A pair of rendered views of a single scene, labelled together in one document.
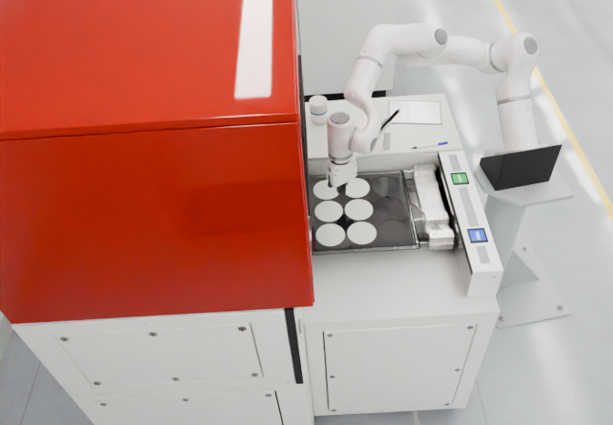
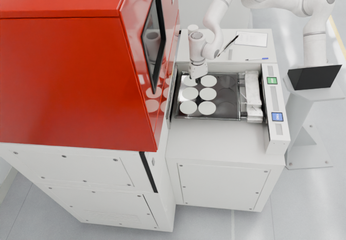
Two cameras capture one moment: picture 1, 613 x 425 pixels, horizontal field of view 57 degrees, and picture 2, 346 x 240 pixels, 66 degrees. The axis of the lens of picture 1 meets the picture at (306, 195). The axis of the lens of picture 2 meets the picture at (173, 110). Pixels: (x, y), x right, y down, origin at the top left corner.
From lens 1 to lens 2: 0.43 m
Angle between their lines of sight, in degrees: 9
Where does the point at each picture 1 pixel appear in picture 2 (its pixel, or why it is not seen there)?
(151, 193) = (31, 68)
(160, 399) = (79, 189)
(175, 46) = not seen: outside the picture
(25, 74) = not seen: outside the picture
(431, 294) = (244, 149)
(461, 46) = not seen: outside the picture
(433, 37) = not seen: outside the picture
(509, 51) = (315, 1)
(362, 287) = (203, 140)
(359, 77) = (212, 11)
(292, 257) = (137, 120)
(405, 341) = (225, 174)
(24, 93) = not seen: outside the picture
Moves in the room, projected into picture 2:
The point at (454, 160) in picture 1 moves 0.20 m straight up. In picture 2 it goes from (271, 69) to (277, 42)
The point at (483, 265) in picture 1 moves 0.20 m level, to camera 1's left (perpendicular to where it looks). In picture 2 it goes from (278, 136) to (236, 135)
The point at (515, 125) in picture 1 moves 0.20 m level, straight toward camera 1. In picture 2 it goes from (313, 50) to (303, 71)
